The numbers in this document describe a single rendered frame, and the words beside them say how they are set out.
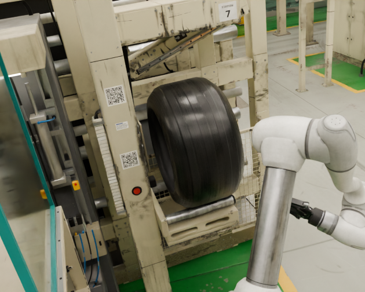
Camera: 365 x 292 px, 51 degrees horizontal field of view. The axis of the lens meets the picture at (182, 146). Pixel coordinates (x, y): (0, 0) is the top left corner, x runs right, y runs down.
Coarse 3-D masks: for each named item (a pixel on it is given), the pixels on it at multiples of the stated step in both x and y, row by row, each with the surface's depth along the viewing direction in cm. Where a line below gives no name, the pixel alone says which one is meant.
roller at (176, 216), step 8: (216, 200) 177; (224, 200) 177; (232, 200) 178; (192, 208) 175; (200, 208) 175; (208, 208) 175; (216, 208) 177; (168, 216) 172; (176, 216) 172; (184, 216) 173; (192, 216) 174; (168, 224) 172
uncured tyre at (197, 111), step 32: (160, 96) 159; (192, 96) 155; (224, 96) 160; (160, 128) 199; (192, 128) 148; (224, 128) 151; (160, 160) 193; (192, 160) 148; (224, 160) 152; (192, 192) 155; (224, 192) 163
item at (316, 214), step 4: (300, 208) 158; (312, 208) 156; (316, 208) 157; (308, 212) 156; (312, 212) 155; (316, 212) 155; (320, 212) 155; (308, 216) 158; (312, 216) 155; (316, 216) 155; (320, 216) 154; (308, 220) 158; (312, 220) 155; (316, 220) 155; (312, 224) 157; (316, 224) 155
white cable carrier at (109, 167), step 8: (96, 120) 151; (96, 128) 152; (104, 136) 155; (104, 144) 156; (104, 152) 158; (104, 160) 159; (112, 168) 162; (112, 176) 164; (112, 184) 165; (112, 192) 166; (120, 200) 169; (120, 208) 171
